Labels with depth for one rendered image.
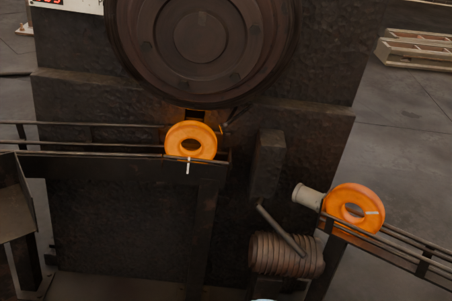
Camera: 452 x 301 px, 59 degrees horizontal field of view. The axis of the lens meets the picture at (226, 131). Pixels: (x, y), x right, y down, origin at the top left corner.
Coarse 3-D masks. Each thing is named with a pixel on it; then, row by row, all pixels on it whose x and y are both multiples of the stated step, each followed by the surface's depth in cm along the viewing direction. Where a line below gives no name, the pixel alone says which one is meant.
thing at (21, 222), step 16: (0, 160) 108; (16, 160) 107; (0, 176) 110; (16, 176) 113; (0, 192) 111; (16, 192) 111; (0, 208) 106; (16, 208) 107; (32, 208) 98; (0, 224) 102; (16, 224) 102; (32, 224) 103; (0, 240) 98; (0, 256) 108; (0, 272) 111; (0, 288) 114
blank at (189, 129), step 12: (192, 120) 116; (168, 132) 117; (180, 132) 115; (192, 132) 115; (204, 132) 115; (168, 144) 117; (180, 144) 120; (204, 144) 117; (216, 144) 118; (192, 156) 120; (204, 156) 120
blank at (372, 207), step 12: (336, 192) 108; (348, 192) 106; (360, 192) 104; (372, 192) 105; (336, 204) 110; (360, 204) 106; (372, 204) 103; (336, 216) 112; (348, 216) 111; (372, 216) 105; (384, 216) 105; (372, 228) 106
